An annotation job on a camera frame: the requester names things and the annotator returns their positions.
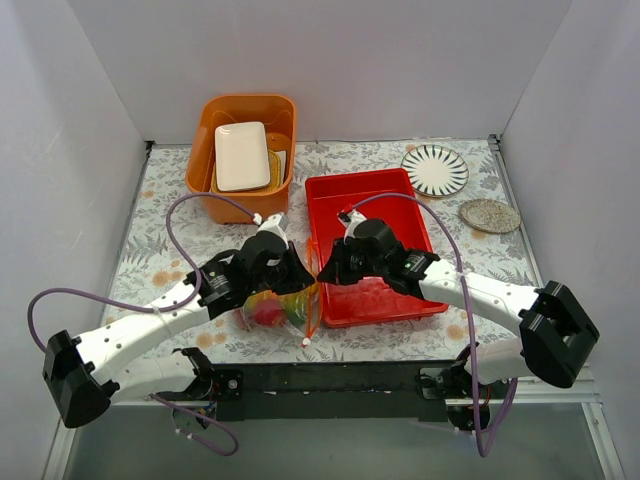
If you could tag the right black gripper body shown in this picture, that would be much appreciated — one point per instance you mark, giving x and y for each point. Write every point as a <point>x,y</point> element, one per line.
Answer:
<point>341,265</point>

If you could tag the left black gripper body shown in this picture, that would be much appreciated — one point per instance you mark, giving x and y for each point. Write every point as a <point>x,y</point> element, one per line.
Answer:
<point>292,270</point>

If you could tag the red apple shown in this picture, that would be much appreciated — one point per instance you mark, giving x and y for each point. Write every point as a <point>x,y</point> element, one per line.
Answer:
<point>267,313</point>

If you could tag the red green mango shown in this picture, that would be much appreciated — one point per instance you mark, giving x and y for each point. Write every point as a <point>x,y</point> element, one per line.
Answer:
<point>295,307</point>

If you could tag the clear zip top bag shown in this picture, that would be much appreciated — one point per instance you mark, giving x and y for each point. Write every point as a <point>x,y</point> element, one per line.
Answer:
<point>303,333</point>

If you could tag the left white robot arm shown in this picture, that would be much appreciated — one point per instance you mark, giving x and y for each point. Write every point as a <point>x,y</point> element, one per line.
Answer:
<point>80,372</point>

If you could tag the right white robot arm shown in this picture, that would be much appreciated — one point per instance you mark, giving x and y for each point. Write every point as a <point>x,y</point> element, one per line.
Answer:
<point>553,335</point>

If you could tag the red plastic tray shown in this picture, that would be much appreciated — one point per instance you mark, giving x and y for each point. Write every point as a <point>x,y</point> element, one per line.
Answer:
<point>370,301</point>

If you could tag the yellow woven basket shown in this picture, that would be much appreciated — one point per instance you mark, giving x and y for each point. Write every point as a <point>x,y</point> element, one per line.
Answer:
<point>263,174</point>

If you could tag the striped round plate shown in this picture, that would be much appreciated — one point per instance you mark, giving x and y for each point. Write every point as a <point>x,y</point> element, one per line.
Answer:
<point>435,171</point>

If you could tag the white rectangular plate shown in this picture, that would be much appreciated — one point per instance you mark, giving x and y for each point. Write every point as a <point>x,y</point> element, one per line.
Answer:
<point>238,142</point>

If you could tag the speckled small round plate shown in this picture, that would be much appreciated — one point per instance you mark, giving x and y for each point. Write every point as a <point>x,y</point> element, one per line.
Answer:
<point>490,216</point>

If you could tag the orange plastic bin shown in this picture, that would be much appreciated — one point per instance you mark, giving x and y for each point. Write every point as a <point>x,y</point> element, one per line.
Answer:
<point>279,116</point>

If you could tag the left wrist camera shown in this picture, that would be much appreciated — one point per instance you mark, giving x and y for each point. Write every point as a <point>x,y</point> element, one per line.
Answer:
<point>275,224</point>

